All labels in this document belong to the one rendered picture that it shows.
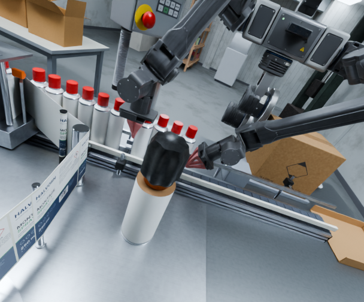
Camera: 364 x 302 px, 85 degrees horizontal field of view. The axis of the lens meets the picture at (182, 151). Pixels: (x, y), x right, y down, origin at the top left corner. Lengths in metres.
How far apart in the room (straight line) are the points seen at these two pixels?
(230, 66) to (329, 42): 5.92
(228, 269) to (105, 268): 0.35
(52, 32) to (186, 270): 2.13
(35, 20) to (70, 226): 2.03
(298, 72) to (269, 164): 6.57
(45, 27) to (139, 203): 2.05
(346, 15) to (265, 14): 6.66
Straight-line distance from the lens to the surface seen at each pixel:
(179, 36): 0.52
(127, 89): 0.49
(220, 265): 0.69
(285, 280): 0.81
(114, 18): 0.68
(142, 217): 0.47
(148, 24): 0.61
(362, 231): 1.38
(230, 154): 0.62
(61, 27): 2.23
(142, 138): 0.69
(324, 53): 1.10
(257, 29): 1.05
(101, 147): 0.75
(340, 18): 7.63
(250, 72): 8.65
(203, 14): 0.52
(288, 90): 7.53
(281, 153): 0.99
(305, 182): 1.12
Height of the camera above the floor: 1.37
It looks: 32 degrees down
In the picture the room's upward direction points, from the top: 24 degrees clockwise
